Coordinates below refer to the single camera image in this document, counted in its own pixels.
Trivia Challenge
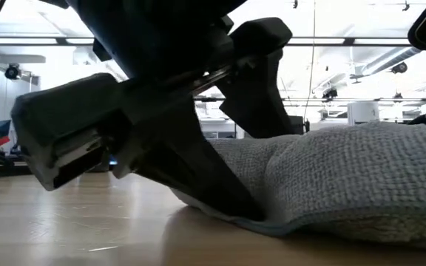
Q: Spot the grey microfiber towel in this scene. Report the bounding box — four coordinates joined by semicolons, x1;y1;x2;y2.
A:
170;121;426;253

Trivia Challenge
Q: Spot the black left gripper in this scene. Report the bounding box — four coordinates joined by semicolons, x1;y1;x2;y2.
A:
67;0;255;123

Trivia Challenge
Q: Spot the long ceiling light rail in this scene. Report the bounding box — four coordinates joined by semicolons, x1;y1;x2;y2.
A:
0;35;413;47

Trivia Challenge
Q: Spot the white tall cabinet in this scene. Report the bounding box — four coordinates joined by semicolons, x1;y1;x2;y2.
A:
347;101;381;126

